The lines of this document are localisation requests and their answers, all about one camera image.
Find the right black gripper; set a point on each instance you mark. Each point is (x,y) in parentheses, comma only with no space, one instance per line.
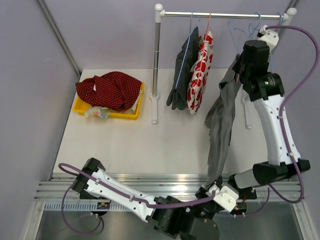
(237,67)

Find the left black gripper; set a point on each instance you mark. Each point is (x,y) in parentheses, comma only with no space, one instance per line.
(201,192)

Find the blue hanger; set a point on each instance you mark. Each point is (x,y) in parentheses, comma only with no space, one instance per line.
(281,17)
(251,30)
(186,59)

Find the plain grey skirt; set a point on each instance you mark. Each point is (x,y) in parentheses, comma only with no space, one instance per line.
(219,120)

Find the red white polka-dot skirt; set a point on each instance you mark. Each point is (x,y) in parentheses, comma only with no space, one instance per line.
(115,90)

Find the pastel floral skirt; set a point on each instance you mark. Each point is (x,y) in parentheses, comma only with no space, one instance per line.
(103,112)

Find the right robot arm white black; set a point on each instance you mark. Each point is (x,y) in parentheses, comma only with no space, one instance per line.
(266,92)

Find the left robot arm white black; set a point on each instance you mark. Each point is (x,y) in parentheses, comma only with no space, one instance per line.
(189,220)

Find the white red floral skirt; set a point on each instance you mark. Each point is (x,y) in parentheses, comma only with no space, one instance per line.
(199,73)

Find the dark grey dotted skirt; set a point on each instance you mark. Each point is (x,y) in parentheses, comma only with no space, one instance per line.
(177,100)

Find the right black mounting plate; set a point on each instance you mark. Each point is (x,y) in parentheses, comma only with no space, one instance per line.
(248,193)

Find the black mounting plate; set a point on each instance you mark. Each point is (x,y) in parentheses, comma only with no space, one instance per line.
(87,196)
(248,193)

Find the silver white clothes rack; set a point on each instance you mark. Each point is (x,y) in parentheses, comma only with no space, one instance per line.
(160,12)

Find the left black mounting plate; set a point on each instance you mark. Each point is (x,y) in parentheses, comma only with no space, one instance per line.
(87,196)

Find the yellow plastic tray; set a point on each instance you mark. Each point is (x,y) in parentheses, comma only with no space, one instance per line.
(80,107)

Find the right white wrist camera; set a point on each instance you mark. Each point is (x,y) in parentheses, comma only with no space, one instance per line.
(269,36)

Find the aluminium rail base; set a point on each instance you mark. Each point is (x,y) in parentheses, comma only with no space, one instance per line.
(180,186)

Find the white slotted cable duct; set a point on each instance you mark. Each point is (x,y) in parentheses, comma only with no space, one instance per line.
(85,206)

